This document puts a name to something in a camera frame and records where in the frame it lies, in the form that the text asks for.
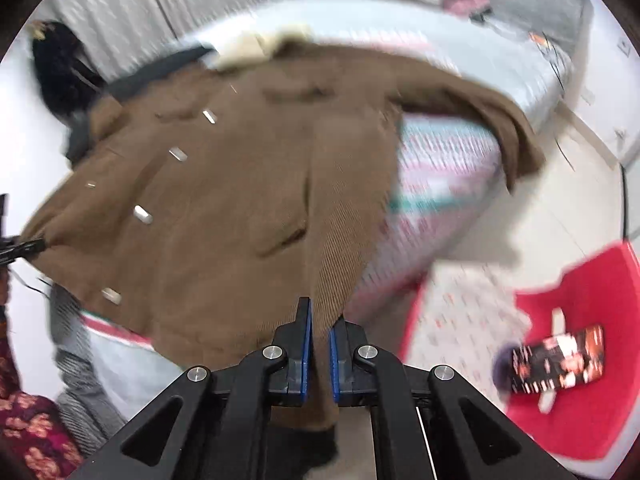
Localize white patterned floor mat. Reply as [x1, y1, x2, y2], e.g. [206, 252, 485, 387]
[400, 262, 532, 363]

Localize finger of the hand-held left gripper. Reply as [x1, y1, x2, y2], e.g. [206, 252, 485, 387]
[0, 237, 48, 268]

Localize black fluffy hanging clothes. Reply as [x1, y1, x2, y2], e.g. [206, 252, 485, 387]
[29, 19, 108, 128]

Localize pink pillow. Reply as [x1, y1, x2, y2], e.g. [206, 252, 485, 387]
[444, 0, 495, 17]

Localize bed with patterned sheet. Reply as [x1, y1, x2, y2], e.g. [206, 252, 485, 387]
[50, 0, 576, 441]

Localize grey striped curtain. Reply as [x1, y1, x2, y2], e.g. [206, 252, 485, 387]
[52, 0, 296, 83]

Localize grey striped cloth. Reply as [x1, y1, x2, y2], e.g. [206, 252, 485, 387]
[49, 284, 132, 442]

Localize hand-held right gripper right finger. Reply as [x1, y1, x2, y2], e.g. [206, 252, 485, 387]
[329, 320, 576, 480]

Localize brown coat with fur collar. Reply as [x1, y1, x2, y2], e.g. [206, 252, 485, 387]
[20, 22, 547, 431]

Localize maroon floral clothing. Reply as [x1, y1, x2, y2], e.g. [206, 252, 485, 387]
[0, 270, 83, 480]

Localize black garment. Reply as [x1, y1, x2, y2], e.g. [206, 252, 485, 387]
[62, 45, 218, 163]

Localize black cable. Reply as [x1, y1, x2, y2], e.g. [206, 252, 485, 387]
[544, 34, 578, 171]

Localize red stool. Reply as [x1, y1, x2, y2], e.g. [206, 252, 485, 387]
[504, 241, 640, 462]

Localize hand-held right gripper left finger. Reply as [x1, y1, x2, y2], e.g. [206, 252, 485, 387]
[65, 297, 314, 480]

